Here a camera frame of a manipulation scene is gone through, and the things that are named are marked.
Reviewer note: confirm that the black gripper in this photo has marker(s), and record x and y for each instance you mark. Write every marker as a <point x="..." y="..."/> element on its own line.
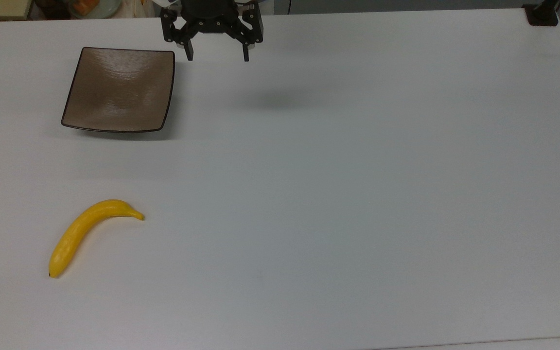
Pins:
<point x="209" y="14"/>

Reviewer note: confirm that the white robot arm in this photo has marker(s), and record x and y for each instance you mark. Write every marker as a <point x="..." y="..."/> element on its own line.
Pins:
<point x="169" y="3"/>

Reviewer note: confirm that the brown square ceramic plate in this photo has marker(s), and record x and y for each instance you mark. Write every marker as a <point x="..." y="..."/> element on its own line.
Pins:
<point x="120" y="90"/>

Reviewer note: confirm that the white plastic bag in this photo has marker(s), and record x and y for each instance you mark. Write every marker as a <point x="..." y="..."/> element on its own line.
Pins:
<point x="136" y="8"/>

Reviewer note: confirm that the bowl with orange food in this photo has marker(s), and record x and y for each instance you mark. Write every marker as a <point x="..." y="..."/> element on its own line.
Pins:
<point x="93" y="7"/>

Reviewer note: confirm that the yellow banana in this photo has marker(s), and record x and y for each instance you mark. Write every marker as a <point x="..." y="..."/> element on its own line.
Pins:
<point x="81" y="231"/>

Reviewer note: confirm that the black table clamp mount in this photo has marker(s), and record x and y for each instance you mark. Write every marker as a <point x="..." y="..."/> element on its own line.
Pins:
<point x="542" y="14"/>

